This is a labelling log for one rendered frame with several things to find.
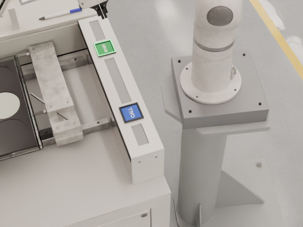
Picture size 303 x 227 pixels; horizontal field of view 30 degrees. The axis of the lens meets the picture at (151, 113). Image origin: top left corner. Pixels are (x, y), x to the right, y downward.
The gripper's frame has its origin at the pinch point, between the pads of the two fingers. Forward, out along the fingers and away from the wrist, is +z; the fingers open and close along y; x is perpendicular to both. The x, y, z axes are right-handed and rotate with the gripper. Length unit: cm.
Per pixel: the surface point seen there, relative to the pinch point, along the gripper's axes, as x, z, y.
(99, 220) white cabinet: -46, 28, -23
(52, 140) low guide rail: -19.1, 22.0, -28.2
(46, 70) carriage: 4.9, 19.2, -23.2
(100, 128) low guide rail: -19.1, 25.8, -14.0
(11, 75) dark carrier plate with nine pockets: 4.4, 15.1, -33.1
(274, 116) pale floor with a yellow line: 18, 126, 58
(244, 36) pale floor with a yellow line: 72, 128, 67
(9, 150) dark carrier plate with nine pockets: -22.5, 13.8, -38.7
